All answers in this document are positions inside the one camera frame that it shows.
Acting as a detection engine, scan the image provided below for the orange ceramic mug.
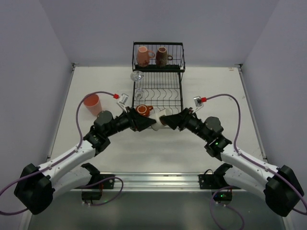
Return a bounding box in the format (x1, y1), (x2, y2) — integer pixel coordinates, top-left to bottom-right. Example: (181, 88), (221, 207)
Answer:
(135, 104), (154, 117)

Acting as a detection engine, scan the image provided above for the white brown ceramic cup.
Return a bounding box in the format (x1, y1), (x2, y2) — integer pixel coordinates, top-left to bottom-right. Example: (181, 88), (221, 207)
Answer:
(149, 108), (173, 131)

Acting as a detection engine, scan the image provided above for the pink plastic tumbler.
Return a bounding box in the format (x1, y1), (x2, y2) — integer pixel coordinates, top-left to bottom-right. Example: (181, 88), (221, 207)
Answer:
(83, 94), (102, 116)

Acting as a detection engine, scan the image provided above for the brown ceramic mug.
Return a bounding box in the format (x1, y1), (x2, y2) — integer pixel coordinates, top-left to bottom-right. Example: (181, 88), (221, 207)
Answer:
(155, 46), (173, 67)

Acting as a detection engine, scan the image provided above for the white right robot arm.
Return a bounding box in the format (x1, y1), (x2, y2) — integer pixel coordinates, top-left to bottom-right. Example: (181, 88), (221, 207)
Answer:
(160, 109), (304, 217)

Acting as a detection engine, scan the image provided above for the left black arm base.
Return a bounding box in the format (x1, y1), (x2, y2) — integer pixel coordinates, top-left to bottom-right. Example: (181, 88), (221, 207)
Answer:
(81, 163), (121, 206)

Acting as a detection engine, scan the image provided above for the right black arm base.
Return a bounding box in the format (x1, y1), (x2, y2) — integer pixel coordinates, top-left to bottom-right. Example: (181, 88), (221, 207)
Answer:
(198, 163), (233, 205)

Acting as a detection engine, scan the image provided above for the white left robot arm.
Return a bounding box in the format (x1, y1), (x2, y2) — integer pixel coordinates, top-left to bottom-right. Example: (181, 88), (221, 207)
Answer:
(14, 107), (156, 215)

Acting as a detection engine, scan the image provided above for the clear wine glass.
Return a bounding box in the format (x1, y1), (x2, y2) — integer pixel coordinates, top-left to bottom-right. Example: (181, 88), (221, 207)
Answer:
(130, 70), (143, 100)

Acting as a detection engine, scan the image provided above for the pink ceramic mug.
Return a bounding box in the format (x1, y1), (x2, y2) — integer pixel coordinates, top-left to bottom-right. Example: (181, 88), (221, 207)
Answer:
(137, 46), (155, 67)

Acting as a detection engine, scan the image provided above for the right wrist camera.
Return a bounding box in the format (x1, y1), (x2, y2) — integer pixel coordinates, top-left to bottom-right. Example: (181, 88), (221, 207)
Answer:
(193, 96), (207, 113)

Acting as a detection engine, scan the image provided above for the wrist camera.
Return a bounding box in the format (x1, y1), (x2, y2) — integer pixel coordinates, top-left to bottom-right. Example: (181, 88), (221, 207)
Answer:
(193, 96), (207, 113)
(117, 93), (129, 113)

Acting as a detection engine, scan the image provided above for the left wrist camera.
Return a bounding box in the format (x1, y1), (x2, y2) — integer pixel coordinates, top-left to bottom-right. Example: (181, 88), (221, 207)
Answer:
(117, 93), (129, 113)

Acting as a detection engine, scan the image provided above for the black wire dish rack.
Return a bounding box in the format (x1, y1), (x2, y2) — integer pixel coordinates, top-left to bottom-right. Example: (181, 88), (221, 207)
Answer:
(132, 42), (185, 113)

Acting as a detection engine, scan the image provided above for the aluminium mounting rail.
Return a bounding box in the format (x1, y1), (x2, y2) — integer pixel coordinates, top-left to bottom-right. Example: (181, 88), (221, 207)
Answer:
(112, 172), (207, 192)

